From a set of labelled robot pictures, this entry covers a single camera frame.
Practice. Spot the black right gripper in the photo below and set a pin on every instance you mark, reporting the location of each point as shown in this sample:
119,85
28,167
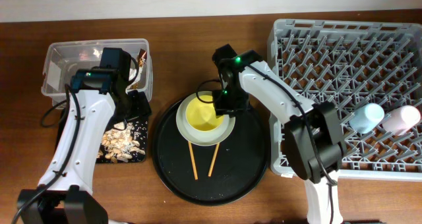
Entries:
221,107

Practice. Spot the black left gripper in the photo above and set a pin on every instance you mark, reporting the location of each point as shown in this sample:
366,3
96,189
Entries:
142,107

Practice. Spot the yellow bowl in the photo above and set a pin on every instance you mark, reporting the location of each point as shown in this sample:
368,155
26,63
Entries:
201,114

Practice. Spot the food scraps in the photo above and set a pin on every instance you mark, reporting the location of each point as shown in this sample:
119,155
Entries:
122,143

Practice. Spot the grey plate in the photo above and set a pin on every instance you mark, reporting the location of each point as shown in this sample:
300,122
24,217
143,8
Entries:
200,138

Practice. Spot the brown snack wrapper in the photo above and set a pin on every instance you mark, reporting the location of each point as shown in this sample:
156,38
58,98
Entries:
142,57

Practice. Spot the wooden chopstick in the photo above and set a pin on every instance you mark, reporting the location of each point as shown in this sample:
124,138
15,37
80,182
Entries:
193,160
211,168

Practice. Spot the blue cup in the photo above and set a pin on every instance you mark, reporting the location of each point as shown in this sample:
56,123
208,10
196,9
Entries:
366,118

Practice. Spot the pink cup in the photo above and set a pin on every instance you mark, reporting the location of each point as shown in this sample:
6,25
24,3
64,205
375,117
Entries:
401,120

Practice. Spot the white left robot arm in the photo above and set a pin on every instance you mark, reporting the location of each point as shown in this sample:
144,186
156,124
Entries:
95,99

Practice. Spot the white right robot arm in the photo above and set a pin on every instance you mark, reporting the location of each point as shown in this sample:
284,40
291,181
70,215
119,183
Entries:
314,142

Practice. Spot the clear plastic waste bin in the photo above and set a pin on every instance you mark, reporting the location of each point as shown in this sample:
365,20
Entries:
63,59

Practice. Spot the grey dishwasher rack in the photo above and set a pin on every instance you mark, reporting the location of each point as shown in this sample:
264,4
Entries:
352,64

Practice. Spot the black rectangular tray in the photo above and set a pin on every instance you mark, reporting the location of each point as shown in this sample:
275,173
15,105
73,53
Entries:
141,151

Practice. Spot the round black serving tray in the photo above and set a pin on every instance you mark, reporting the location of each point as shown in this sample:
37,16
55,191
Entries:
240,164

